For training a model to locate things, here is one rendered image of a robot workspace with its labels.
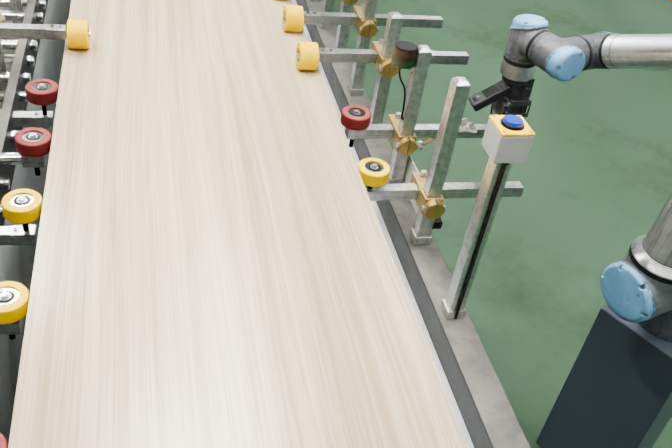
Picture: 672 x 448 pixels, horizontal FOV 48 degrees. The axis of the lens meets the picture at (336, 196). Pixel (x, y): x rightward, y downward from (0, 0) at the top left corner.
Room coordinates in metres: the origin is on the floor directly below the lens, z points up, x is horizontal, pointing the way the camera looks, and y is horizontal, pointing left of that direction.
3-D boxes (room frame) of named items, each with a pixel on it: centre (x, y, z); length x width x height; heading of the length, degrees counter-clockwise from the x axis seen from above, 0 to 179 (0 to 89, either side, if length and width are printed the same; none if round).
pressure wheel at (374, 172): (1.53, -0.08, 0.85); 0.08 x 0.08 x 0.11
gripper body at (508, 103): (1.91, -0.44, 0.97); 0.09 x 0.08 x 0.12; 107
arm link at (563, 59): (1.82, -0.50, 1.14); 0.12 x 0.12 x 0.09; 35
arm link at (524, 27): (1.91, -0.43, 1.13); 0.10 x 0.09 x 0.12; 35
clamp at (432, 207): (1.56, -0.23, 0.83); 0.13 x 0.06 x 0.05; 18
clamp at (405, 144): (1.80, -0.15, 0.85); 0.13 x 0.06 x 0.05; 18
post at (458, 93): (1.54, -0.23, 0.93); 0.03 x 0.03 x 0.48; 18
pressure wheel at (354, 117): (1.78, -0.02, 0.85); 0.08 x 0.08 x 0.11
